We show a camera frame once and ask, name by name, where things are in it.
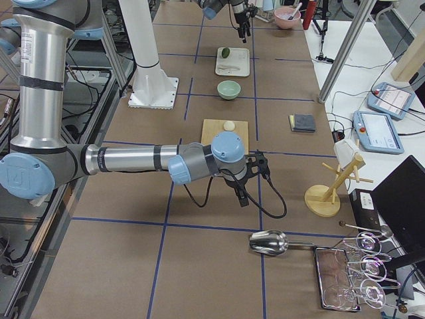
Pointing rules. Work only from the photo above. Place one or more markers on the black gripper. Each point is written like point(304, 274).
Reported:
point(234, 183)
point(240, 14)

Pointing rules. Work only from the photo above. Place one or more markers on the white plastic spoon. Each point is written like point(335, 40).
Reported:
point(228, 67)

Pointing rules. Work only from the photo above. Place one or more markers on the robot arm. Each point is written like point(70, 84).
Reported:
point(211, 8)
point(40, 161)

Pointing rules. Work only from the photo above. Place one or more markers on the pink bowl with ice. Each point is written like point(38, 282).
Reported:
point(285, 18)

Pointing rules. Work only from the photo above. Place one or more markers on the metal rod in bowl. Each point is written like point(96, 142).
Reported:
point(295, 11)

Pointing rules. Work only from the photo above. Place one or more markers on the light green bowl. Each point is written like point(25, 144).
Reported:
point(228, 89)

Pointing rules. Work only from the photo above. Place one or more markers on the white steamed bun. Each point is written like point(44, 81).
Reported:
point(229, 126)

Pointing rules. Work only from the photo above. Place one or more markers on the green avocado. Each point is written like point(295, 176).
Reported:
point(225, 52)

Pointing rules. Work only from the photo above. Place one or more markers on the white bear serving tray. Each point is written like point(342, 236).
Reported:
point(239, 57)

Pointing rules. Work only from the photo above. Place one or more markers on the metal scoop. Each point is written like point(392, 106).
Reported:
point(275, 242)

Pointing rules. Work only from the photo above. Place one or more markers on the red cylinder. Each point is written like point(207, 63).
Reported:
point(309, 13)

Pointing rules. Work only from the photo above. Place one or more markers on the wooden cutting board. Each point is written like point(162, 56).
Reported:
point(213, 127)

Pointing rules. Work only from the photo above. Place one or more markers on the wooden mug tree stand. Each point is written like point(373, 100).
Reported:
point(323, 200)

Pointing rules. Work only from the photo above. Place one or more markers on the black tripod stick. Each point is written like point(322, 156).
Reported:
point(323, 11)

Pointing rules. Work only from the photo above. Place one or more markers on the white mug on stand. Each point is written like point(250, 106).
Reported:
point(345, 151)

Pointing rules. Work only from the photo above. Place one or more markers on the dark wooden tray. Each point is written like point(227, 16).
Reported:
point(332, 275)

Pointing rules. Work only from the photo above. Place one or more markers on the glass on rack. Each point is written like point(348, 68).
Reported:
point(372, 293)
point(373, 268)
point(368, 243)

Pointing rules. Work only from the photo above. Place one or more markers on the near teach pendant tablet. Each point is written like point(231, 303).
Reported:
point(376, 133)

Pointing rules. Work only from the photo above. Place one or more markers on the teach pendant tablet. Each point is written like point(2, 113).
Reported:
point(376, 133)
point(390, 99)

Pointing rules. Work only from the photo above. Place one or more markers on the black laptop monitor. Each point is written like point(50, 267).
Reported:
point(399, 199)

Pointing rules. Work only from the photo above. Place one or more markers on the far teach pendant tablet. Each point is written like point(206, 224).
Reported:
point(390, 99)

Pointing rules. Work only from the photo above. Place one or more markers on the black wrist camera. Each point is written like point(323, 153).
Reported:
point(257, 164)
point(251, 11)

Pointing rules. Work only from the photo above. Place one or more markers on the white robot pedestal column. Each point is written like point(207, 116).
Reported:
point(137, 18)

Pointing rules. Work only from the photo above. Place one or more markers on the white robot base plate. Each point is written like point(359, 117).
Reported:
point(152, 88)

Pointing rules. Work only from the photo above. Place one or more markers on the aluminium frame post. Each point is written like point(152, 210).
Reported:
point(346, 47)

